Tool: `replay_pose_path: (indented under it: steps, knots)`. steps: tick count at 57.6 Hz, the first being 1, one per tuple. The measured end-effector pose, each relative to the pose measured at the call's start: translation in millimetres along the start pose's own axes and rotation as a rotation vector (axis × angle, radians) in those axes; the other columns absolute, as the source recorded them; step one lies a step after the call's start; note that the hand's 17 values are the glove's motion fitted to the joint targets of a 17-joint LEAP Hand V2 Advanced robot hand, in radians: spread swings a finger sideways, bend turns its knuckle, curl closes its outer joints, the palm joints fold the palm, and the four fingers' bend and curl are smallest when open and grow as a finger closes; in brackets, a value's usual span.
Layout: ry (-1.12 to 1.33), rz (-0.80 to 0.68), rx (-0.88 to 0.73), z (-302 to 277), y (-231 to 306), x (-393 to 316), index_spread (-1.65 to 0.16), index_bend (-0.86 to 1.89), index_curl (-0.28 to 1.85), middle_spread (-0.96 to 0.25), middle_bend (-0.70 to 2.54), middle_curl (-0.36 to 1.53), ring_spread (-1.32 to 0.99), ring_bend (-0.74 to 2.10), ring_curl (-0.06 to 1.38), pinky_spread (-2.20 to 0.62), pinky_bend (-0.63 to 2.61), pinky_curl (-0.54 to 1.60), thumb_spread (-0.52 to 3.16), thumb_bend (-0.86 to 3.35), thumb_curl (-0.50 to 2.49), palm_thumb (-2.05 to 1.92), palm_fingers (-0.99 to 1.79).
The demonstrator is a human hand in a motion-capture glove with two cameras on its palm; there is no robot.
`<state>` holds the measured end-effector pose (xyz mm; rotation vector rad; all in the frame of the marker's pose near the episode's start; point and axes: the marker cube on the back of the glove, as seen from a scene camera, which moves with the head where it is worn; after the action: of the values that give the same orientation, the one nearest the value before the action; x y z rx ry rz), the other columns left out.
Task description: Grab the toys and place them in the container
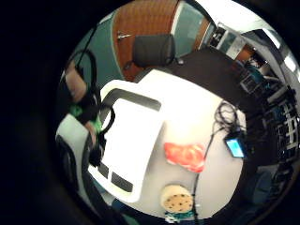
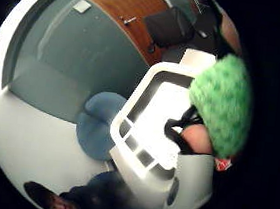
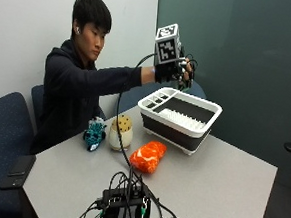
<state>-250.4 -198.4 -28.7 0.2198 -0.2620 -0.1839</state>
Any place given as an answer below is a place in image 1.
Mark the white box with dark slots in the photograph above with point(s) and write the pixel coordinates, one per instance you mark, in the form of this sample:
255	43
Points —
134	137

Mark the black office chair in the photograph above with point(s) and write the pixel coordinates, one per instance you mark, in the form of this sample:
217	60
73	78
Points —
153	50

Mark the wooden door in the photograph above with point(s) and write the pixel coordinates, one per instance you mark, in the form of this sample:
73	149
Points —
140	18

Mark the orange plastic packet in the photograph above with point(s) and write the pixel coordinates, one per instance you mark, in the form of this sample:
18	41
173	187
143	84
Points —
186	156

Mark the cream dotted soft toy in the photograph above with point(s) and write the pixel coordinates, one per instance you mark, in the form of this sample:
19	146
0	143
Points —
177	200

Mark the phone with lit screen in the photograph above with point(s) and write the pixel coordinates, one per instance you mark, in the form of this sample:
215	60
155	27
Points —
235	147

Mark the white shelf unit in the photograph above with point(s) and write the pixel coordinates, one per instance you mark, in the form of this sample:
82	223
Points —
225	39

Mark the cluttered dark equipment rack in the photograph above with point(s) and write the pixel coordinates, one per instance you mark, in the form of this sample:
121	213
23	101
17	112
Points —
275	106

